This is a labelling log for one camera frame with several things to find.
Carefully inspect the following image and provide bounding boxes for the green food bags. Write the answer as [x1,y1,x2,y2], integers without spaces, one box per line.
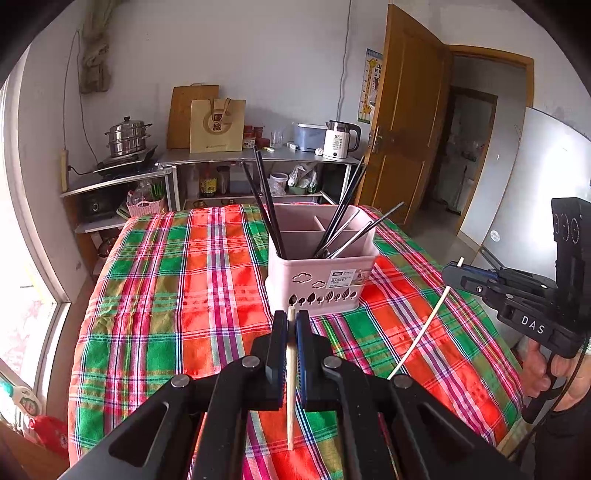
[288,165,319,195]

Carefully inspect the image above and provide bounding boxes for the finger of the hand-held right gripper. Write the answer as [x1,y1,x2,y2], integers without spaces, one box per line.
[442,261,505,302]
[464,264,514,284]

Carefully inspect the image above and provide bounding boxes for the wooden door frame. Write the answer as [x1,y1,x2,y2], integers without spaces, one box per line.
[445,45,535,236]

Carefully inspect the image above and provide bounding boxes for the black induction stove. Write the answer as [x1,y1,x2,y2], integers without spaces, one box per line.
[95,145,158,175]

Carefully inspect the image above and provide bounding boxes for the wooden door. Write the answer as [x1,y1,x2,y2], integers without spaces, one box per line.
[358,4,453,229]

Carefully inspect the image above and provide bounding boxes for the tan paper bag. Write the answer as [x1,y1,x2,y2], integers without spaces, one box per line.
[189,98,246,154]

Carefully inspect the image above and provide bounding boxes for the dark sauce bottle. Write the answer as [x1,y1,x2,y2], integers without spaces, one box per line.
[199,165,218,198]

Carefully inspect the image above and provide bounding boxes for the white electric kettle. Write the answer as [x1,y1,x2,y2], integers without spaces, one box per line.
[322,120,362,161]

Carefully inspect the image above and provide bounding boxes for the low metal cabinet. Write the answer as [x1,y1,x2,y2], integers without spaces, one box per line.
[60,166,178,278]

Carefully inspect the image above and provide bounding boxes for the grey refrigerator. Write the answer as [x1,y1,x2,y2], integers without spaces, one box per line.
[459,107,591,278]

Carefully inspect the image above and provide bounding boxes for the stove power cable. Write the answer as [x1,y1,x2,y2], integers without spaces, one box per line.
[62,30,100,177]

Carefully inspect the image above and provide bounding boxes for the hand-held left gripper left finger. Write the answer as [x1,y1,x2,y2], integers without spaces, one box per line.
[58,310,289,480]

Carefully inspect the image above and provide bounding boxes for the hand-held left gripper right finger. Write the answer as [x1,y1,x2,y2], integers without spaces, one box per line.
[295,310,532,480]

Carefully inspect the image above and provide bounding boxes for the giraffe wall poster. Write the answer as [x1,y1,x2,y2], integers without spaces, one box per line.
[358,48,384,124]

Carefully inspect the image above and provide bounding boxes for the pink chopstick basket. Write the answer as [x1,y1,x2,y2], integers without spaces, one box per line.
[264,204,380,318]

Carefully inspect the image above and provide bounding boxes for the hanging grey cloth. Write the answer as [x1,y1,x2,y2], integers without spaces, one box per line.
[79,0,112,95]

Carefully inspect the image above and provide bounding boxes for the person's right forearm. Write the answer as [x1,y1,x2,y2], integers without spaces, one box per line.
[536,401,591,480]

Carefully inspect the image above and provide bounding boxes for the small pink storage basket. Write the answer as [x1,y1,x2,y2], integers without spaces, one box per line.
[127,196,167,217]

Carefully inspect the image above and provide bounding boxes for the stainless steel steamer pot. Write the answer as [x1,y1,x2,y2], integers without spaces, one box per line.
[104,116,153,158]

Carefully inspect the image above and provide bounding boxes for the red plastic bag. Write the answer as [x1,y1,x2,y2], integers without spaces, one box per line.
[28,415,70,462]

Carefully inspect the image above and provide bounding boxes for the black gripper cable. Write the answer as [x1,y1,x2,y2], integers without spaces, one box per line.
[508,351,588,459]

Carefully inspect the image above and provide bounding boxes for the person's right hand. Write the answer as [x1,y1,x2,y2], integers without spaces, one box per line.
[522,339,589,411]

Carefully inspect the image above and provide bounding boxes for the plaid tablecloth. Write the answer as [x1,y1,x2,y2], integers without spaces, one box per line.
[67,204,525,480]

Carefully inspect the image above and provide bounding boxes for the wooden cutting board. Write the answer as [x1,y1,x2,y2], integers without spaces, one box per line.
[166,83,221,149]

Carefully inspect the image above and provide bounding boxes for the wooden chopstick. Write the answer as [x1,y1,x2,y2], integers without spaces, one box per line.
[387,257,465,380]
[286,305,296,450]

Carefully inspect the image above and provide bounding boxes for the clear container blue lid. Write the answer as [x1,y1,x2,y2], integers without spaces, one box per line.
[295,122,328,152]

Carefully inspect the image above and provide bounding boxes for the wall cable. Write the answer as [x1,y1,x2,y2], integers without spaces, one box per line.
[337,0,352,123]

